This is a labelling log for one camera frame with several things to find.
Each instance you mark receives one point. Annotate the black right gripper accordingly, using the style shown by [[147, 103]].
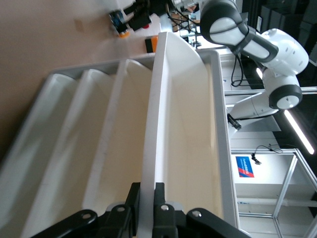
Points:
[[140, 15]]

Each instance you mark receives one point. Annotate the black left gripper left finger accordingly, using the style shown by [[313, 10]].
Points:
[[116, 223]]

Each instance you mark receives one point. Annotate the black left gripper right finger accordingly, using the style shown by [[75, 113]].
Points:
[[168, 223]]

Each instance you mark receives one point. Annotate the yellow push button switch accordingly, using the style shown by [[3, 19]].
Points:
[[118, 21]]

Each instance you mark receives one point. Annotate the white drawer with wide lip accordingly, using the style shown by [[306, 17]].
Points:
[[188, 124]]

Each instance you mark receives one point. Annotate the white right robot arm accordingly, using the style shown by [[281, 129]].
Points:
[[280, 52]]

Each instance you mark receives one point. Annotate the white plastic drawer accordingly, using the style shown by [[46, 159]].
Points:
[[81, 136], [42, 129], [123, 124]]

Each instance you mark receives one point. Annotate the white drawer cabinet shell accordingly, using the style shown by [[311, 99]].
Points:
[[223, 124]]

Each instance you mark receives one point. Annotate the blue and red sign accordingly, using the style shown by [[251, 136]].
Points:
[[244, 166]]

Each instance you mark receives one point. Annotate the long white light strip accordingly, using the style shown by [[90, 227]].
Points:
[[297, 131]]

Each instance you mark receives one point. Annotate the red push button switch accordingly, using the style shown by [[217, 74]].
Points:
[[146, 26]]

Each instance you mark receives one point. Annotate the orange button enclosure box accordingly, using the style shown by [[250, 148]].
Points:
[[154, 43]]

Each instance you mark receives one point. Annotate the aluminium profile frame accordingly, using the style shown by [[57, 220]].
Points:
[[287, 178]]

